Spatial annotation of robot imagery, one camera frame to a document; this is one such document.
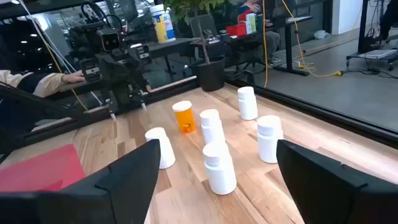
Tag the black side desk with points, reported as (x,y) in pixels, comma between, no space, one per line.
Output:
(168,46)

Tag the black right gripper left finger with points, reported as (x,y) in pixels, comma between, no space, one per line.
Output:
(93,202)

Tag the red box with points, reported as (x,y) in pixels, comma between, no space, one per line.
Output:
(236,30)

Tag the orange pill bottle white cap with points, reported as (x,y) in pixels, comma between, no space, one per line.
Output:
(184,116)

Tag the black bag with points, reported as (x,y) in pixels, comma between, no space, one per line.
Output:
(371,40)

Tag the blue yellow wipes container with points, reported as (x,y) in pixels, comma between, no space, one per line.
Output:
(163,25)

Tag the black office desk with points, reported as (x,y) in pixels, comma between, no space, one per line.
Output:
(295,21)

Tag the person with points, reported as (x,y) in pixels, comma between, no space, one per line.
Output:
(272,40)
(390,18)
(31,82)

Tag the black office chair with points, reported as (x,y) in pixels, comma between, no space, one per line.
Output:
(248,72)

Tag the red plastic basket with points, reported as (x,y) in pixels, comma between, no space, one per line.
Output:
(40,171)

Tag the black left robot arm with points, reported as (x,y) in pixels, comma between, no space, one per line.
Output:
(84,43)

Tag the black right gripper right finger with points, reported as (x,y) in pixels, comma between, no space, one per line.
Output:
(342,199)

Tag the black metal cart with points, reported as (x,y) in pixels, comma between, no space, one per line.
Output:
(362,28)

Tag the white carton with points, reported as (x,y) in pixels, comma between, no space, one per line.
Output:
(251,23)

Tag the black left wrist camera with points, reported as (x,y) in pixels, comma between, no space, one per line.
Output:
(109,40)

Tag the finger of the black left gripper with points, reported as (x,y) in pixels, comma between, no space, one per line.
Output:
(112,109)
(141,99)

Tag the white bag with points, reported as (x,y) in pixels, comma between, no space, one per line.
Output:
(321,34)

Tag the potted green plant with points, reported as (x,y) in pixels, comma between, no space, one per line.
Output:
(208,74)

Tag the person's hand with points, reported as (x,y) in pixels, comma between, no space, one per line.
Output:
(73,77)

